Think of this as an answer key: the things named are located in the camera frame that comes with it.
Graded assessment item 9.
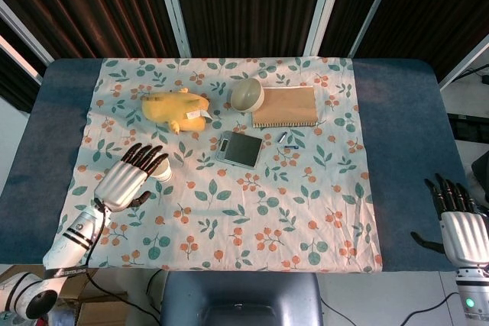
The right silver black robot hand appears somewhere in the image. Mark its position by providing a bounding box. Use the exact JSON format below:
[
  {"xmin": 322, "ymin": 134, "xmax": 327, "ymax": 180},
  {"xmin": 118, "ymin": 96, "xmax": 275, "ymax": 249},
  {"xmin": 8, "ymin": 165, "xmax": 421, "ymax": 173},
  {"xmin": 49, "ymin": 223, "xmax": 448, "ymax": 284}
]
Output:
[{"xmin": 410, "ymin": 173, "xmax": 489, "ymax": 268}]

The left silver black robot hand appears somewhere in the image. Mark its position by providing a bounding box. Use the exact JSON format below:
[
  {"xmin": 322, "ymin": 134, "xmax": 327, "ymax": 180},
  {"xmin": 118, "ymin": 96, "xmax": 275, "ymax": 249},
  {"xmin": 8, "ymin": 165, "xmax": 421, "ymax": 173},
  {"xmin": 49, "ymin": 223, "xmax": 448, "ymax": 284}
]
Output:
[{"xmin": 93, "ymin": 143, "xmax": 170, "ymax": 212}]

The white paper cup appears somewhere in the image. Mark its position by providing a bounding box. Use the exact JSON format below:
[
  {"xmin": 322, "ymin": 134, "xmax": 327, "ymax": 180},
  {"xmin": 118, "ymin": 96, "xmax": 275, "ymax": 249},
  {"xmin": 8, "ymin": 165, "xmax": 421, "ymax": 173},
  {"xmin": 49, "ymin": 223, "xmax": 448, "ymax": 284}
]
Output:
[{"xmin": 151, "ymin": 160, "xmax": 173, "ymax": 184}]

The yellow plush toy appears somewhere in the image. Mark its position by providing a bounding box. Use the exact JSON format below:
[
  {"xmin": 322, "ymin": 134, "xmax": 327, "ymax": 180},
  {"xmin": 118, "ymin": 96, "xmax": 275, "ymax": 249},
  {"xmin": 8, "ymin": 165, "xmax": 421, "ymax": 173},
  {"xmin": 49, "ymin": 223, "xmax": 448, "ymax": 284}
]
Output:
[{"xmin": 141, "ymin": 88, "xmax": 212, "ymax": 135}]

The floral patterned tablecloth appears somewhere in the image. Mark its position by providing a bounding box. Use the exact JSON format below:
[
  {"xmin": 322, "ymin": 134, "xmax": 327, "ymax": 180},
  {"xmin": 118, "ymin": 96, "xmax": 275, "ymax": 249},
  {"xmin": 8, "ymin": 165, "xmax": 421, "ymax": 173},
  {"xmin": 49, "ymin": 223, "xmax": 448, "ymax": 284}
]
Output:
[{"xmin": 53, "ymin": 56, "xmax": 384, "ymax": 274}]

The digital kitchen scale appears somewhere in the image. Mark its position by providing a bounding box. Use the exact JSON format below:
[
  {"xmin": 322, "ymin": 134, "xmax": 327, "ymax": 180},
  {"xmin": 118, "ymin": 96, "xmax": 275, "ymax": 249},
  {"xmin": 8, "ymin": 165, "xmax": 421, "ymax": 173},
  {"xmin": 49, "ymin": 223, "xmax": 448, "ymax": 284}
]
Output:
[{"xmin": 214, "ymin": 131, "xmax": 264, "ymax": 169}]

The cardboard box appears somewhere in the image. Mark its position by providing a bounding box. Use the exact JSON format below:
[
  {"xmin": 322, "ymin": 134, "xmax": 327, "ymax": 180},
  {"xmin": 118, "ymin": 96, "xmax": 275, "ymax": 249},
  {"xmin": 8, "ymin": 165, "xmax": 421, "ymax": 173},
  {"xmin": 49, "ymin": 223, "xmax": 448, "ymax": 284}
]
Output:
[{"xmin": 57, "ymin": 264, "xmax": 133, "ymax": 326}]

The grey green bowl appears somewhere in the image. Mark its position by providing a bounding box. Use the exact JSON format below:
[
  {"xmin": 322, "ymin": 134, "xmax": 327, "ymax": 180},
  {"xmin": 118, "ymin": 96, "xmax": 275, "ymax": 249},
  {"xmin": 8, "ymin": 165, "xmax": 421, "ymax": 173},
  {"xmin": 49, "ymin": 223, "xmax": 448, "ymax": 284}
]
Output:
[{"xmin": 230, "ymin": 77, "xmax": 265, "ymax": 115}]

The blue grey chair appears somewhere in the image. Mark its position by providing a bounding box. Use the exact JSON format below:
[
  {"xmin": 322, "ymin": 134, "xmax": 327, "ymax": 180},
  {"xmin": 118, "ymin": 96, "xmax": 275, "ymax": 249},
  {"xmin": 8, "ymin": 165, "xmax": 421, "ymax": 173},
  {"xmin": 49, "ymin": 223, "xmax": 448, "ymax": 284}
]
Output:
[{"xmin": 159, "ymin": 271, "xmax": 324, "ymax": 326}]

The brown spiral notebook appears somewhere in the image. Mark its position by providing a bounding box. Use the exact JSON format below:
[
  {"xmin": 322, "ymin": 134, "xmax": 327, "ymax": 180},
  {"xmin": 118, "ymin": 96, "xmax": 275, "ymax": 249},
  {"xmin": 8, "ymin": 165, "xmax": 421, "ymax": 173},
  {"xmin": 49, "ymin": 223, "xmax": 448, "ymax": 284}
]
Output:
[{"xmin": 251, "ymin": 86, "xmax": 318, "ymax": 129}]

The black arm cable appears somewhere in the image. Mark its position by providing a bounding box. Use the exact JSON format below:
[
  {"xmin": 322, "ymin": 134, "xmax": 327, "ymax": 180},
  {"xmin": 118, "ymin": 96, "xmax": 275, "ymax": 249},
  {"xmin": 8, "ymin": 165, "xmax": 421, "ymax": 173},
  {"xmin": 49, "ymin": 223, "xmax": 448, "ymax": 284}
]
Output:
[{"xmin": 78, "ymin": 198, "xmax": 110, "ymax": 268}]

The black cable on floor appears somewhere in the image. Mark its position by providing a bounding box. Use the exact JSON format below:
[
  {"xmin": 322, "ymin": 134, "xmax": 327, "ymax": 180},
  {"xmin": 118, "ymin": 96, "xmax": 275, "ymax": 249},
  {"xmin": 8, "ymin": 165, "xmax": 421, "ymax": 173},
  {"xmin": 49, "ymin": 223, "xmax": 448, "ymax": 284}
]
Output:
[{"xmin": 319, "ymin": 292, "xmax": 459, "ymax": 326}]

